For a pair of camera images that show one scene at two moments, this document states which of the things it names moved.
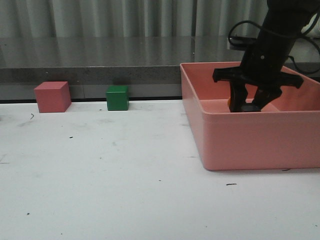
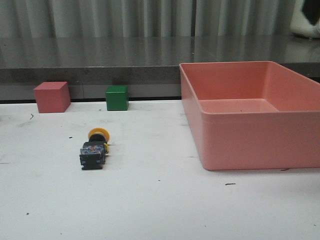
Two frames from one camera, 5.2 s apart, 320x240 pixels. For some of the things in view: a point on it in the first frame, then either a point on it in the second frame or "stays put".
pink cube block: [53, 96] stays put
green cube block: [117, 98] stays put
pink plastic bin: [285, 134] stays put
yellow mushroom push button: [254, 107] -> [93, 152]
